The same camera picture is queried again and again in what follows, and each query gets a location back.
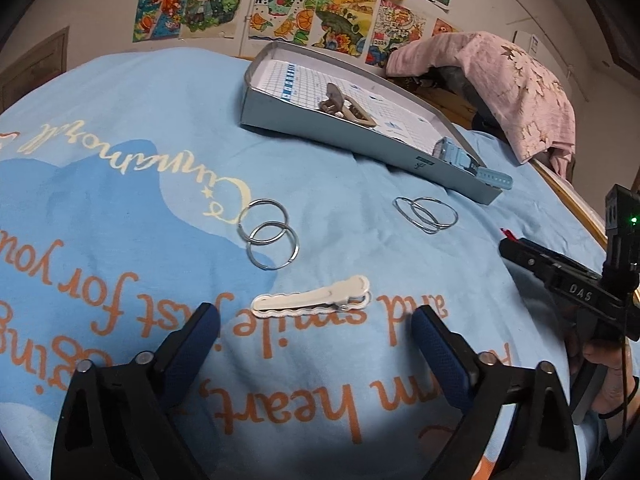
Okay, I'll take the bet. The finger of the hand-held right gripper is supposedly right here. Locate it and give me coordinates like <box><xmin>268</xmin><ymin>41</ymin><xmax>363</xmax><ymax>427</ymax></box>
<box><xmin>520</xmin><ymin>238</ymin><xmax>571</xmax><ymax>267</ymax></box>
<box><xmin>500</xmin><ymin>239</ymin><xmax>556</xmax><ymax>282</ymax></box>

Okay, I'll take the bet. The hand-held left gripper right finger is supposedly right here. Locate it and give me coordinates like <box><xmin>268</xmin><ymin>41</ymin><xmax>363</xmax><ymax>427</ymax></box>
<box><xmin>411</xmin><ymin>305</ymin><xmax>581</xmax><ymax>480</ymax></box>

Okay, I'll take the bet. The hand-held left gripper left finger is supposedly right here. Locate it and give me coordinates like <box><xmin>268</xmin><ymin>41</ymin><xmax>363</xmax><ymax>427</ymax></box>
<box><xmin>51</xmin><ymin>302</ymin><xmax>221</xmax><ymax>480</ymax></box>

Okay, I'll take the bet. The white wavy hair clip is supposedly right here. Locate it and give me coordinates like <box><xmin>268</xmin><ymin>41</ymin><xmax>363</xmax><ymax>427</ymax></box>
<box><xmin>251</xmin><ymin>275</ymin><xmax>373</xmax><ymax>318</ymax></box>

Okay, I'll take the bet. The grey cardboard tray box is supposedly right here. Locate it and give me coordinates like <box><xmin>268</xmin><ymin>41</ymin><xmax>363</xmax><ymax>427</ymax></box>
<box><xmin>240</xmin><ymin>40</ymin><xmax>503</xmax><ymax>206</ymax></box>

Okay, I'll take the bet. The beige hair claw clip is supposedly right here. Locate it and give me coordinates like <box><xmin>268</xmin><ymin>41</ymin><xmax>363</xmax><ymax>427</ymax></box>
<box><xmin>317</xmin><ymin>84</ymin><xmax>378</xmax><ymax>129</ymax></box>

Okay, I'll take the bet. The person's right hand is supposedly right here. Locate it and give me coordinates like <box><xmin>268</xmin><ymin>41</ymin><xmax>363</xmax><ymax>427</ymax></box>
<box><xmin>565</xmin><ymin>310</ymin><xmax>638</xmax><ymax>413</ymax></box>

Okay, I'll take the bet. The black wristband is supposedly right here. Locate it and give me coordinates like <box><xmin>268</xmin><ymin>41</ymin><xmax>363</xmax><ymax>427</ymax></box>
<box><xmin>597</xmin><ymin>377</ymin><xmax>640</xmax><ymax>419</ymax></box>

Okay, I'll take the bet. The pink floral blanket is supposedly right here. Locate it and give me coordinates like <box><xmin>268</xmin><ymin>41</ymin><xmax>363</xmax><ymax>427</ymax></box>
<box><xmin>385</xmin><ymin>31</ymin><xmax>576</xmax><ymax>178</ymax></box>

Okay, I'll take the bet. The light blue printed blanket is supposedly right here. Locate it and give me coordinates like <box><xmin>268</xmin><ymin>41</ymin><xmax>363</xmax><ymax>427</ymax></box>
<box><xmin>0</xmin><ymin>47</ymin><xmax>618</xmax><ymax>480</ymax></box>

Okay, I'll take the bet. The white air conditioner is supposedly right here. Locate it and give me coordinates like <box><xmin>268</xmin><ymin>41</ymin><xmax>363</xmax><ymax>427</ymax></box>
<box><xmin>512</xmin><ymin>30</ymin><xmax>543</xmax><ymax>58</ymax></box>

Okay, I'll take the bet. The red and white patterned drawing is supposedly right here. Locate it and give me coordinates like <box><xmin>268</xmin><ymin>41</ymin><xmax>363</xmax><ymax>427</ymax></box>
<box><xmin>365</xmin><ymin>0</ymin><xmax>427</xmax><ymax>68</ymax></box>

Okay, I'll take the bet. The bridge landscape drawing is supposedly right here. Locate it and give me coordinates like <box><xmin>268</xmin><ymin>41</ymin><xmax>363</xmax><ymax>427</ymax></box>
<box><xmin>312</xmin><ymin>0</ymin><xmax>379</xmax><ymax>58</ymax></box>

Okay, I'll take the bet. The mermaid and fish drawing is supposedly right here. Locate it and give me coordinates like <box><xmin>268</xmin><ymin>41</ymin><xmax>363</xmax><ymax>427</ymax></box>
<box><xmin>132</xmin><ymin>0</ymin><xmax>187</xmax><ymax>43</ymax></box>

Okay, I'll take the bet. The blond-haired character drawing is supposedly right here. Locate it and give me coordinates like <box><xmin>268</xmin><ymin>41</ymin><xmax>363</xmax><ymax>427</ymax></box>
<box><xmin>179</xmin><ymin>0</ymin><xmax>249</xmax><ymax>41</ymax></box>

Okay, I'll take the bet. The thin wire bangle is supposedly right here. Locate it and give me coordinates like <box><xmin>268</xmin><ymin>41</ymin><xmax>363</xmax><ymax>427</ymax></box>
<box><xmin>393</xmin><ymin>197</ymin><xmax>443</xmax><ymax>234</ymax></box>
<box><xmin>412</xmin><ymin>196</ymin><xmax>458</xmax><ymax>229</ymax></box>

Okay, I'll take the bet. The silver key ring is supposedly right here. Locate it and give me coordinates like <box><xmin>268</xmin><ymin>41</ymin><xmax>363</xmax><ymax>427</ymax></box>
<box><xmin>247</xmin><ymin>221</ymin><xmax>300</xmax><ymax>270</ymax></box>
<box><xmin>239</xmin><ymin>199</ymin><xmax>290</xmax><ymax>245</ymax></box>

